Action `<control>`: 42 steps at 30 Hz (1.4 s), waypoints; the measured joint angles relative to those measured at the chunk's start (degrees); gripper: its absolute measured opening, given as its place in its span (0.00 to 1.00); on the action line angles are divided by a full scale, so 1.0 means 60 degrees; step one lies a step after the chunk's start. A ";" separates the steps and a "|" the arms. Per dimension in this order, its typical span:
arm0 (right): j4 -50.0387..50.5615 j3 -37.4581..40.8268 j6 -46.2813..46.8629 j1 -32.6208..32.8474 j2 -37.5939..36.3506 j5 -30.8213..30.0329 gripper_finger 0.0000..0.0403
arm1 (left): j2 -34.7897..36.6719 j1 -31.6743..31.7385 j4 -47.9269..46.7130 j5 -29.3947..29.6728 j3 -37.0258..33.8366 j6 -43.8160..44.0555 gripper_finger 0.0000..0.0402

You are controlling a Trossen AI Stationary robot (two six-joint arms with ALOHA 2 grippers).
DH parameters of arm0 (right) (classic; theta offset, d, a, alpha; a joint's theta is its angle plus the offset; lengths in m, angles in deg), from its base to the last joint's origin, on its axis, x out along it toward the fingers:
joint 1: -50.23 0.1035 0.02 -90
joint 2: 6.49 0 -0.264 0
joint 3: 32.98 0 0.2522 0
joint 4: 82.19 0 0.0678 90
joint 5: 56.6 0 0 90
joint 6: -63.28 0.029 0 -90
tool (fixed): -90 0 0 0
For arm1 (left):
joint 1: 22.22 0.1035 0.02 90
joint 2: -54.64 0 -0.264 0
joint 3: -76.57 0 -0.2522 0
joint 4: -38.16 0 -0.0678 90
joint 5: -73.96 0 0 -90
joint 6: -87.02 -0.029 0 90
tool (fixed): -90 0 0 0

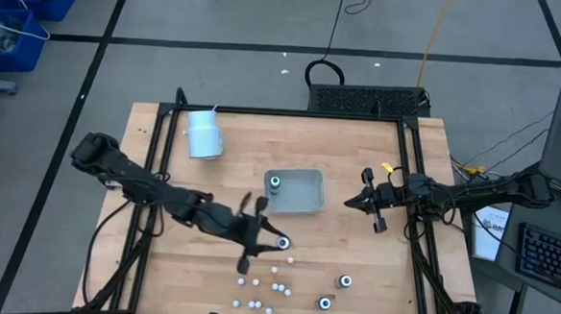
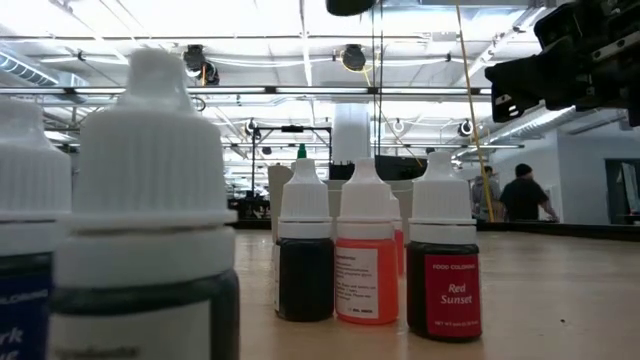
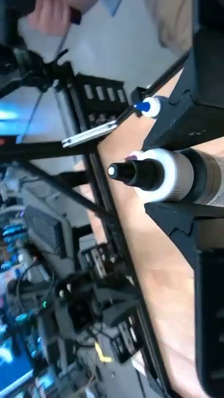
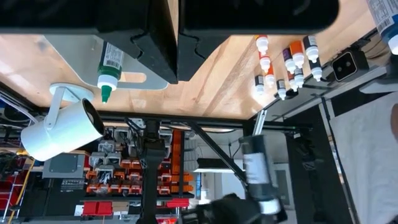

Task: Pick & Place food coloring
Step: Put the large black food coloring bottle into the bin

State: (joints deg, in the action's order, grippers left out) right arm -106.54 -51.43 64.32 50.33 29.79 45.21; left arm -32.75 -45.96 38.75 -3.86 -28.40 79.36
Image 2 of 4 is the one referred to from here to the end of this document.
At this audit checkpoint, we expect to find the small black food coloring bottle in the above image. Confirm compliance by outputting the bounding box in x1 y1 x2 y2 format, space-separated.
273 158 336 323

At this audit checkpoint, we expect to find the black distant monitor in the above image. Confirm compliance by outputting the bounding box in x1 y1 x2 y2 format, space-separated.
328 154 430 183

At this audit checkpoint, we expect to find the black aluminium table frame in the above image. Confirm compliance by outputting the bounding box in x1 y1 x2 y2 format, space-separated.
232 218 640 242

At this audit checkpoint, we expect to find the distant black workstation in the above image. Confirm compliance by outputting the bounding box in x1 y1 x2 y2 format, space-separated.
227 193 275 222

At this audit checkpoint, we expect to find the small Red Sunset labelled bottle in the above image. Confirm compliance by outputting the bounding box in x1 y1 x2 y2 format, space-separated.
405 151 484 344

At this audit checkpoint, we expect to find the small bottle dark blue label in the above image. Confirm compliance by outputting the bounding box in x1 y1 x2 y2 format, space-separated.
0 97 73 360

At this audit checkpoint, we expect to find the silver ceiling air duct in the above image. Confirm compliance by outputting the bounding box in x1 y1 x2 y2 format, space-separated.
487 106 577 147
0 49 62 88

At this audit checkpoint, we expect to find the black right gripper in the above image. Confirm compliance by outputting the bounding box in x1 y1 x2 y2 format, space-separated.
483 0 640 127

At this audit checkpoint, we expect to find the thick yellow cable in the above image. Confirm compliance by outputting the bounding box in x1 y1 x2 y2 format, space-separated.
453 0 496 224

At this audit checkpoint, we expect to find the light grey plastic bin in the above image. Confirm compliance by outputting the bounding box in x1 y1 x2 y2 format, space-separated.
267 164 415 245

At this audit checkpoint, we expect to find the white building column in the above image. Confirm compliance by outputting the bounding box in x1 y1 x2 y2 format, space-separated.
331 102 372 165

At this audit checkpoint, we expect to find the distant black frame rig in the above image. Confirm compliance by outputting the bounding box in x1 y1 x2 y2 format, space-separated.
251 124 333 222

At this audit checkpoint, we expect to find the person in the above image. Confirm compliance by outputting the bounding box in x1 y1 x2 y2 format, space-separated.
498 162 561 223
471 164 503 223

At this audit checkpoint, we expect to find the small dark food coloring bottle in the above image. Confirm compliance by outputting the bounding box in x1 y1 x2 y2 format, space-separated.
48 48 241 360

